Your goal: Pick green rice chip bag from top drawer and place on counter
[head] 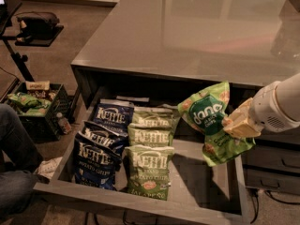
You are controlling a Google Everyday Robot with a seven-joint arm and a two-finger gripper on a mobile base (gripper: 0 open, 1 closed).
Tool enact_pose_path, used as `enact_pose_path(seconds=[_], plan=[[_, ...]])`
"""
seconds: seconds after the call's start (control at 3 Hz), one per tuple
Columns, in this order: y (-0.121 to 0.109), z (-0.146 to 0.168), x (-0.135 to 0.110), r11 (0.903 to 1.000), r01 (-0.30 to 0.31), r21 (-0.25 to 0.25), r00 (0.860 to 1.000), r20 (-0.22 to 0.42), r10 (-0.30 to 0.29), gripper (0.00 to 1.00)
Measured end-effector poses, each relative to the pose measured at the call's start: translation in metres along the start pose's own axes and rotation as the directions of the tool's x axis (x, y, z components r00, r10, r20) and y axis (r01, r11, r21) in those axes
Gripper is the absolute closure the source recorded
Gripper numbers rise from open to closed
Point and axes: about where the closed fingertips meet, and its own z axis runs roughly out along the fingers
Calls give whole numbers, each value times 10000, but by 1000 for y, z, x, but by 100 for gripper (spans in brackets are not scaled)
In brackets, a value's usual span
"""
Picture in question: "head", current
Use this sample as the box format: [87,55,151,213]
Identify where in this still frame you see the dark lower drawer unit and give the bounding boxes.
[242,127,300,195]

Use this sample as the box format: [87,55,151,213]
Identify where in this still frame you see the grey counter cabinet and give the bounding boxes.
[71,0,299,103]

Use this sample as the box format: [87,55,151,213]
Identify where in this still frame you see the green Kettle bag back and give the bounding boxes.
[132,104,180,128]

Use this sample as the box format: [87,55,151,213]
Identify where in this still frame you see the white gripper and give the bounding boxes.
[222,80,300,139]

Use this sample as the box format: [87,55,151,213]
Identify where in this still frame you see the blue Kettle bag back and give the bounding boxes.
[93,99,134,133]

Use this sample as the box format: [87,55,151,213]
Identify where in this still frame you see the blue Kettle bag middle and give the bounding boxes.
[82,121,128,155]

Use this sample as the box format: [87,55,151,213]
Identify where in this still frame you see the brown snack box in crate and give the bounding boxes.
[25,81,50,91]

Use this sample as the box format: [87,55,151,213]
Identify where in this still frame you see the green rice chip bag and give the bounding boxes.
[177,82,255,167]

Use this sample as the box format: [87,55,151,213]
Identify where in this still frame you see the dark bag on tray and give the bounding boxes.
[16,11,60,43]

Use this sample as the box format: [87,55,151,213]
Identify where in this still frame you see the white sneaker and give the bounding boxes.
[34,157,62,180]

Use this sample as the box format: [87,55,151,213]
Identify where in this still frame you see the blue Kettle bag front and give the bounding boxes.
[73,131,122,190]

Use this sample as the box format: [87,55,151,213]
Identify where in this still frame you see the black floor cable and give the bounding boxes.
[249,189,300,225]

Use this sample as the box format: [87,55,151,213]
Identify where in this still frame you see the person's leg in jeans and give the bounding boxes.
[0,104,43,218]

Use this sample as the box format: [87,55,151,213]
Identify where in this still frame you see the blue kettle bag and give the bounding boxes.
[73,131,122,190]
[93,99,134,133]
[82,121,128,155]

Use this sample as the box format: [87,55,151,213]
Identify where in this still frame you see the green snack bags in crate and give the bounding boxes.
[7,92,52,116]

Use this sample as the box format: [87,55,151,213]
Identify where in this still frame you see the open grey top drawer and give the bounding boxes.
[33,85,251,225]

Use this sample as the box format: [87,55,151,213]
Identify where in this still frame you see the black plastic crate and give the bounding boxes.
[5,82,69,143]

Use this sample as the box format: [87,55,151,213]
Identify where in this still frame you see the green Kettle jalapeno bag front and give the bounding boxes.
[126,145,174,201]

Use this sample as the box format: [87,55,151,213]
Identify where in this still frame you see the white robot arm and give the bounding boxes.
[223,74,300,138]

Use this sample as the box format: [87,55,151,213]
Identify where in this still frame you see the green Kettle bag middle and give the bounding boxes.
[127,124,171,147]

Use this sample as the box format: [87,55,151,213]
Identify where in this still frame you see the small bottle beside crate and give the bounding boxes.
[56,112,71,134]

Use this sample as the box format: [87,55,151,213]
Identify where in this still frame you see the black stand with tray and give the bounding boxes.
[0,0,65,83]

